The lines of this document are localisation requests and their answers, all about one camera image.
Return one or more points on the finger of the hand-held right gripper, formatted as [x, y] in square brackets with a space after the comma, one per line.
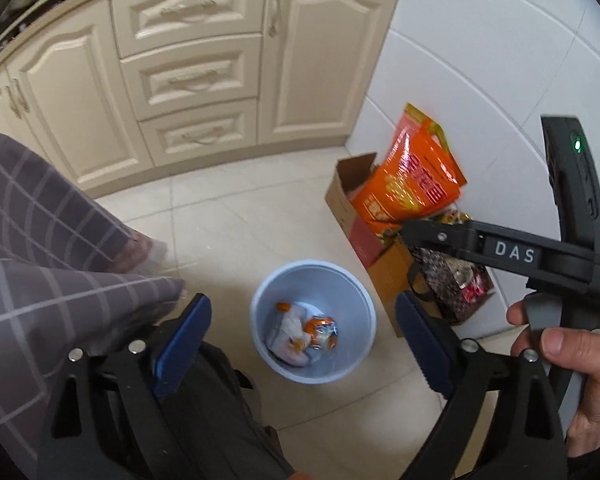
[430, 237]

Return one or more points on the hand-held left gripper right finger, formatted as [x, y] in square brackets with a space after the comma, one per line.
[427, 345]

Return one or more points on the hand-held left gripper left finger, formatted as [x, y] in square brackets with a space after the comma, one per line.
[180, 350]

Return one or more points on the light blue trash bin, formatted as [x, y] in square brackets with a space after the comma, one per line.
[352, 310]

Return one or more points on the orange blue snack bag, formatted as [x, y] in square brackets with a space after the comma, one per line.
[322, 334]

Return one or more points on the white orange snack bag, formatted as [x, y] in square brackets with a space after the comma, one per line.
[290, 335]

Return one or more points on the person's left hand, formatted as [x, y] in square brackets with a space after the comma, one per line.
[293, 476]

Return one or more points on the dark patterned gift bag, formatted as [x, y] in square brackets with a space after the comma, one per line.
[445, 282]

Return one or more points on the brown cardboard box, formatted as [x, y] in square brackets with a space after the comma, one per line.
[387, 272]

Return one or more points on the orange rice bag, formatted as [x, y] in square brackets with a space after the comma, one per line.
[415, 180]

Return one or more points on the open cardboard box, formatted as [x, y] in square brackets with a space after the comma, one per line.
[342, 195]

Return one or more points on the person's slippered foot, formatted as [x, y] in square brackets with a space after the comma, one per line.
[140, 252]

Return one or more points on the cream kitchen base cabinet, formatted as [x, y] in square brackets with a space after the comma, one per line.
[320, 60]

